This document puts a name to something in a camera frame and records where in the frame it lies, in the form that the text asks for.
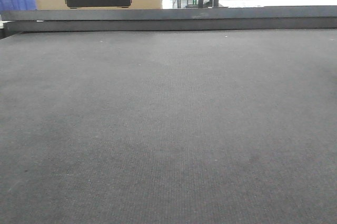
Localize dark grey table mat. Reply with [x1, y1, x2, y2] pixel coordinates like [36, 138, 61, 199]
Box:
[1, 29, 336, 223]

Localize white background desk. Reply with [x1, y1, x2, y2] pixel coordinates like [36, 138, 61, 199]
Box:
[219, 0, 336, 8]

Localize black table edge rail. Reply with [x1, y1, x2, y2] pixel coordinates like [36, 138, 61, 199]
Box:
[1, 6, 336, 37]

